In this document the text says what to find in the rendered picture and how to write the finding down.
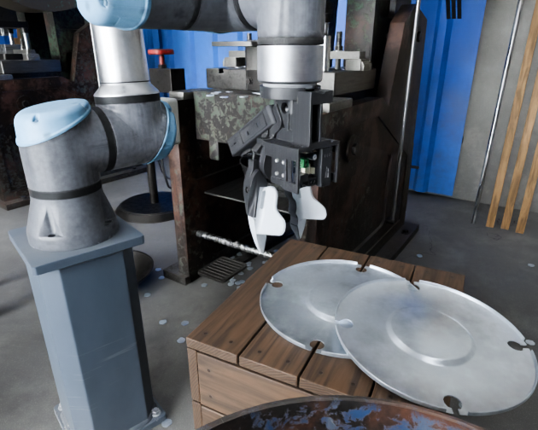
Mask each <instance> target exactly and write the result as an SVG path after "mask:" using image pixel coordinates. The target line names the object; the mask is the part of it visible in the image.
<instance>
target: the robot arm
mask: <svg viewBox="0 0 538 430"><path fill-rule="evenodd" d="M77 5H78V9H79V12H80V13H81V14H82V15H83V16H84V18H85V19H86V20H88V21H89V22H90V23H91V31H92V37H93V42H94V47H95V51H96V61H97V66H98V72H99V77H100V82H101V85H100V87H99V89H98V90H97V91H96V93H95V94H94V99H95V104H96V106H94V107H91V105H90V104H89V102H88V101H86V100H85V99H67V100H59V101H53V102H45V103H41V104H38V105H34V106H31V107H27V108H25V109H22V110H21V111H19V112H18V113H17V114H16V115H15V119H14V124H15V134H16V139H15V141H16V144H17V145H18V146H19V150H20V157H21V161H22V165H23V169H24V172H25V176H26V183H27V187H28V190H29V195H30V200H31V201H30V207H29V213H28V220H27V226H26V235H27V239H28V242H29V244H30V246H31V247H33V248H36V249H38V250H41V251H47V252H65V251H72V250H78V249H82V248H86V247H92V246H95V245H96V244H99V243H102V242H104V241H106V240H108V239H109V238H111V237H112V236H114V235H115V234H116V233H117V231H118V229H119V225H118V219H117V216H116V214H115V212H114V209H113V208H112V206H111V205H110V203H109V201H108V198H107V196H106V195H105V193H104V192H103V189H102V181H101V175H100V173H101V172H104V171H112V170H116V169H120V168H125V167H129V166H136V165H141V164H143V165H146V164H149V163H151V162H153V161H156V160H162V159H164V158H165V157H167V156H168V155H169V154H170V152H171V150H172V149H173V146H174V143H175V141H176V135H177V125H176V119H175V116H174V113H173V112H172V108H171V107H170V105H169V104H168V103H167V102H165V101H162V100H161V98H160V92H159V91H158V90H157V89H156V88H155V87H154V86H153V85H152V84H151V83H150V82H149V70H148V64H147V57H146V51H145V44H144V37H143V29H161V30H180V31H199V32H210V33H213V34H226V33H229V32H257V38H258V39H257V42H258V45H257V73H258V81H259V82H260V83H263V84H262V85H260V97H261V98H265V99H273V100H274V104H272V105H267V106H266V107H265V108H264V109H263V110H261V111H260V112H259V113H258V114H257V115H256V116H254V117H253V118H252V119H251V120H250V121H249V122H248V123H247V124H246V125H245V126H244V127H242V128H241V129H240V130H239V131H238V132H237V133H235V134H234V135H233V136H232V137H231V138H230V139H228V140H227V142H228V145H229V148H230V151H231V154H232V157H235V156H242V157H248V156H252V155H253V158H252V159H249V166H248V170H247V172H246V175H245V178H244V183H243V196H244V202H245V208H246V213H247V215H248V218H249V227H250V230H251V233H252V236H253V238H254V243H255V245H256V246H257V249H258V251H259V252H260V253H264V252H265V248H266V235H282V234H283V233H284V232H285V226H286V223H285V220H284V218H283V217H282V216H281V214H280V213H279V211H278V208H277V205H278V191H277V189H276V188H275V187H273V186H268V187H267V183H275V184H278V185H281V188H283V189H284V193H285V195H286V197H287V198H288V200H289V214H290V224H289V225H290V227H291V229H292V230H293V231H294V233H295V236H296V238H298V239H301V237H302V233H303V230H304V228H305V224H306V220H307V219H325V218H326V215H327V213H326V209H325V207H324V206H323V205H322V204H321V203H319V202H318V201H317V200H316V199H315V198H314V197H313V192H312V187H311V186H313V185H315V186H318V187H320V188H322V187H324V186H328V185H330V181H332V182H334V183H337V179H338V166H339V151H340V141H338V140H334V139H329V138H325V137H322V118H323V104H325V103H332V102H333V90H322V89H321V85H319V84H317V83H320V82H321V81H322V80H323V62H324V45H320V44H325V6H326V0H77ZM274 44H275V45H274ZM297 44H298V45H297ZM312 44H314V45H312ZM332 152H336V158H335V172H332V171H331V162H332Z"/></svg>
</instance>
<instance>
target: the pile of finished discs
mask: <svg viewBox="0 0 538 430"><path fill-rule="evenodd" d="M360 267H361V264H358V262H356V261H350V260H341V259H321V260H313V261H307V262H303V263H299V264H294V265H291V266H290V267H287V268H285V269H283V270H281V271H279V272H278V273H276V274H275V275H273V276H272V279H271V280H270V282H272V283H274V282H281V283H282V284H283V286H282V287H280V288H275V287H273V286H272V284H270V283H267V284H265V285H264V287H263V288H262V290H261V293H260V309H261V312H262V314H263V316H264V318H265V319H266V321H267V323H268V324H269V325H270V326H271V327H272V329H273V330H274V331H276V332H277V333H278V334H279V335H281V336H282V337H283V338H285V339H286V340H288V341H289V342H291V343H293V344H295V345H297V346H299V347H301V348H304V349H306V350H309V351H311V350H312V349H313V348H312V347H311V346H310V343H311V342H312V341H314V340H318V341H321V342H323V343H324V344H325V346H324V348H322V349H317V351H316V353H318V354H322V355H326V356H330V357H339V358H349V359H351V358H350V356H349V355H348V354H347V353H346V352H345V350H344V348H343V347H342V344H341V342H340V340H339V338H338V336H337V333H336V326H335V323H337V324H341V326H342V327H344V328H352V327H353V324H352V323H351V322H350V321H349V320H341V321H340V322H336V321H335V314H336V307H337V305H338V303H339V301H340V299H341V298H342V296H343V295H344V294H345V293H346V292H347V291H349V290H350V289H351V288H354V287H355V286H357V285H359V284H361V283H363V282H369V281H371V280H376V279H382V278H402V277H401V276H398V275H396V274H395V273H393V272H391V271H388V270H385V269H383V268H380V267H377V266H375V265H371V264H370V267H369V266H366V267H365V269H366V272H359V271H357V270H356V268H360Z"/></svg>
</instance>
